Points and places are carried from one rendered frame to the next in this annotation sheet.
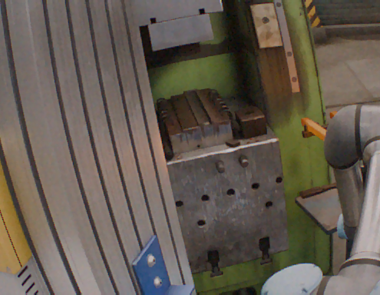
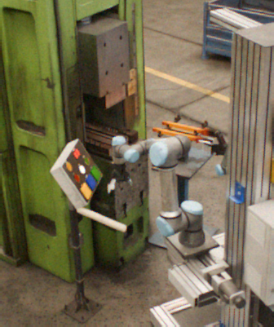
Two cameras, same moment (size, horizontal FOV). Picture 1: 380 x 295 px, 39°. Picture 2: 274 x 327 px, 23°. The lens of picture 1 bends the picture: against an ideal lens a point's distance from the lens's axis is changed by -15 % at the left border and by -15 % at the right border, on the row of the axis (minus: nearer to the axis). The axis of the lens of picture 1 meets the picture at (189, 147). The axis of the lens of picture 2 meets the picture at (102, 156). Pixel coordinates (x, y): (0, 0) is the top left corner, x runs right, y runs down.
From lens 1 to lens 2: 3.20 m
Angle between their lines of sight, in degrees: 41
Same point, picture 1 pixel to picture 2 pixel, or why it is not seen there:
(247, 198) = (136, 171)
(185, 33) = (117, 97)
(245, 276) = (134, 214)
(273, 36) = (133, 88)
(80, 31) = not seen: outside the picture
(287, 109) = (133, 125)
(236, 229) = (132, 188)
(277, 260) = (145, 202)
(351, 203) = not seen: hidden behind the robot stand
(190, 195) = not seen: hidden behind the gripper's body
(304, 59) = (140, 96)
